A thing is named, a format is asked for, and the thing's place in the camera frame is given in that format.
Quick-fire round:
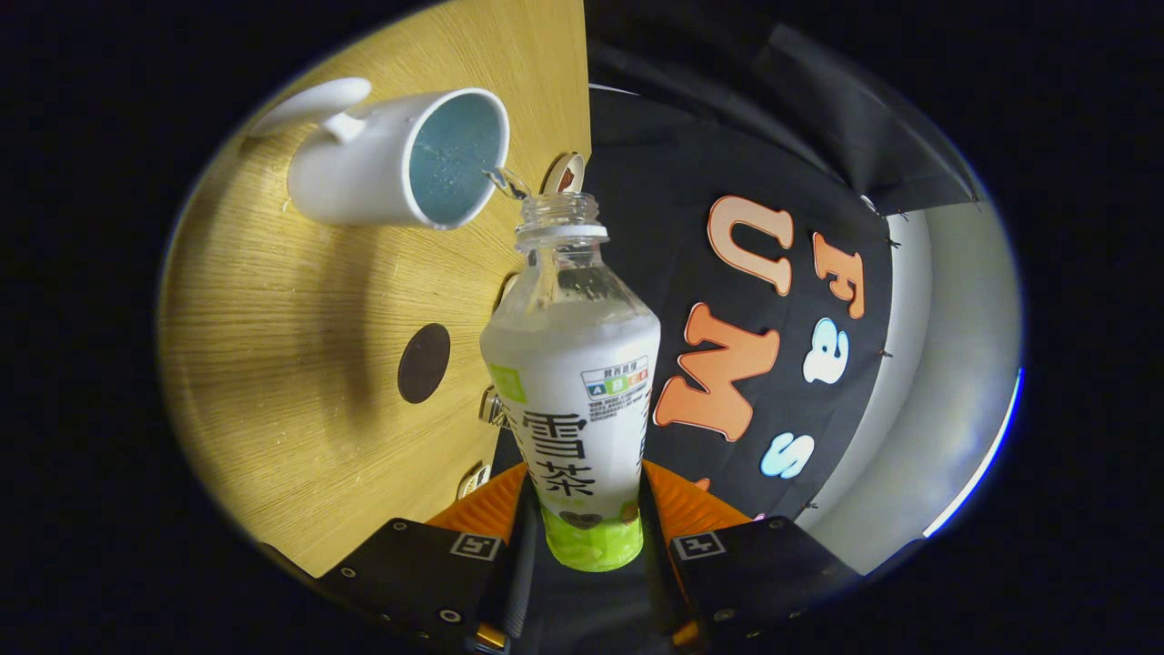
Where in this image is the black backdrop cloth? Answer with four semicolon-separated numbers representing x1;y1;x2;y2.
582;0;985;655

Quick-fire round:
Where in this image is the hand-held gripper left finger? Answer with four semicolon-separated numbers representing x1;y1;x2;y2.
318;459;539;655

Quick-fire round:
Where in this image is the dark brown round coaster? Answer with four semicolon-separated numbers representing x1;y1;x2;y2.
397;323;452;405

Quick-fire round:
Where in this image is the white cup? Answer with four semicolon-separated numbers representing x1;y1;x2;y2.
247;77;511;230

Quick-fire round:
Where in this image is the wooden table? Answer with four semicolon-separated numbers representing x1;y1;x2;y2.
156;0;593;579

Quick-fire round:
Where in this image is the white green juice bottle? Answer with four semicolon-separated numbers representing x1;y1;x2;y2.
479;191;662;573

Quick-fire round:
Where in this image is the small white plate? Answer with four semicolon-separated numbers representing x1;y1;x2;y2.
542;151;587;196

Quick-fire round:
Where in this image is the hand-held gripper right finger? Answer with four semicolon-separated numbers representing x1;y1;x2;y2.
638;459;862;652

